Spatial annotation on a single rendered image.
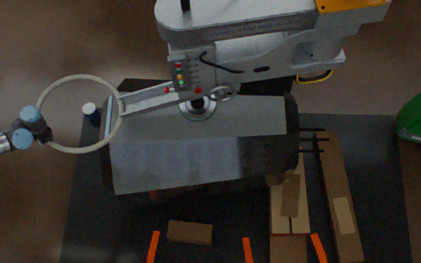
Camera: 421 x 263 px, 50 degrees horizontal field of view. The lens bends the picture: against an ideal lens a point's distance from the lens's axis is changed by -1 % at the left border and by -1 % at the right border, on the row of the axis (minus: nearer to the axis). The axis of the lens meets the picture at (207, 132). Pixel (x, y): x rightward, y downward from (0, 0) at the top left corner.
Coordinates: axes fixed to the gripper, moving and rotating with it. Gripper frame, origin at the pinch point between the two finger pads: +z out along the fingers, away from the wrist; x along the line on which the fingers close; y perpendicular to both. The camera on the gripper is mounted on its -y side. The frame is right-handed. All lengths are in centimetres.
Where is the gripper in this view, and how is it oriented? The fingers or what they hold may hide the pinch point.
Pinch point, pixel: (46, 139)
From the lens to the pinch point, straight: 263.6
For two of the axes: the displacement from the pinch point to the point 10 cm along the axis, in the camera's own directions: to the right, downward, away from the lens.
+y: 6.4, 7.2, -2.7
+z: -0.8, 4.1, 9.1
